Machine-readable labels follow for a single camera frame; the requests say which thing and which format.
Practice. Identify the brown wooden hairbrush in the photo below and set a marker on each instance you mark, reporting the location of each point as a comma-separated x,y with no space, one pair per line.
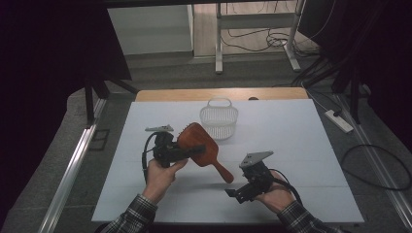
202,137

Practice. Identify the person's right hand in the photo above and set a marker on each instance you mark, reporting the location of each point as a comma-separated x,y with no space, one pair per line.
278,194

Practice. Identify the white plastic basket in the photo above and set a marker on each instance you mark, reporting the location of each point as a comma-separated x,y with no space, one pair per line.
220,124

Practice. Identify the black metal stand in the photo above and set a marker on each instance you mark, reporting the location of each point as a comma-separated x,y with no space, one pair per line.
89,103
355,97

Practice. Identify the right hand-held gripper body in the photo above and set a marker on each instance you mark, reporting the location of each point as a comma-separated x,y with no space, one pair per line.
259,176

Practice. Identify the white power strip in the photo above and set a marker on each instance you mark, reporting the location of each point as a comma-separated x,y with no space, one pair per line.
339,121

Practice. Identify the small dark round object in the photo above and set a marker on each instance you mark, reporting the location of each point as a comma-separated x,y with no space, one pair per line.
253,98

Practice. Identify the white panel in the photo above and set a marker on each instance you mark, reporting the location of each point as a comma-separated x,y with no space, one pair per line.
149,29

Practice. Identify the aluminium rail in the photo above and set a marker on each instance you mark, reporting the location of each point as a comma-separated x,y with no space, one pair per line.
69,174
379,161

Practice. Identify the white metal desk frame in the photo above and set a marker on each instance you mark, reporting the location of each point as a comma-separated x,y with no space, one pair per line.
256,21

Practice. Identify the white foam board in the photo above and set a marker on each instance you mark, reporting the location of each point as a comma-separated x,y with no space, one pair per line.
291,145

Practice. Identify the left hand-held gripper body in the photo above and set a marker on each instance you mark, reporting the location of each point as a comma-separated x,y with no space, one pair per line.
163,149

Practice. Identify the black plug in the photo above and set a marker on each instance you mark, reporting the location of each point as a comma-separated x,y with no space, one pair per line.
337,113

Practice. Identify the black curtain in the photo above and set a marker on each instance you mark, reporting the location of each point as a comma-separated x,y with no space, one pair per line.
42,64
382,48

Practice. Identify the person's left hand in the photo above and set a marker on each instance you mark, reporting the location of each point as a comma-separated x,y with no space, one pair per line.
160,181

